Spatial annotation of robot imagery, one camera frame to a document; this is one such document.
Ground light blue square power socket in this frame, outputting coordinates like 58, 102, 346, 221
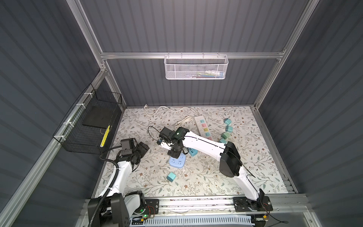
169, 154, 186, 169

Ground teal charger cube front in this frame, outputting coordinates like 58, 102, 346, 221
166, 172, 176, 182

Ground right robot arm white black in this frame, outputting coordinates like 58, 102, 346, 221
157, 127, 264, 202

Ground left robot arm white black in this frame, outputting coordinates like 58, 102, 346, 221
88, 142, 149, 227

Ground teal power strip with USB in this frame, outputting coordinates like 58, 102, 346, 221
188, 148, 198, 157

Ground white multicolour power strip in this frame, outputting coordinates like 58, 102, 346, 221
194, 115, 213, 141

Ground yellow striped item in basket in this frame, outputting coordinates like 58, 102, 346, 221
100, 125, 111, 148

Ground teal charger cube top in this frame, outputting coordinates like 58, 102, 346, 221
224, 118, 232, 125

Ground black pad in basket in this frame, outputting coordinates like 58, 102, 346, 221
82, 107, 118, 129

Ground items in white basket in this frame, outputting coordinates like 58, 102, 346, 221
187, 70, 225, 79

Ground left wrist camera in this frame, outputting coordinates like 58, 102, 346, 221
120, 138, 136, 151

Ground white coiled power cable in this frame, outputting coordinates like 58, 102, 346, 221
174, 115, 193, 128

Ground long white cable at back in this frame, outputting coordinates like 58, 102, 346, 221
143, 104, 199, 117

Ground black wire mesh basket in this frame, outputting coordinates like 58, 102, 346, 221
54, 86, 123, 155

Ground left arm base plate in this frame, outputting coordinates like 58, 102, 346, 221
135, 199, 160, 215

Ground white wire mesh basket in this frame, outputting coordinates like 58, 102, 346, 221
164, 54, 229, 80

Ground white slotted cable duct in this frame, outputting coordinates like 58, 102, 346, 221
130, 215, 255, 227

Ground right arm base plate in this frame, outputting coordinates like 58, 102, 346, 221
233, 196, 273, 212

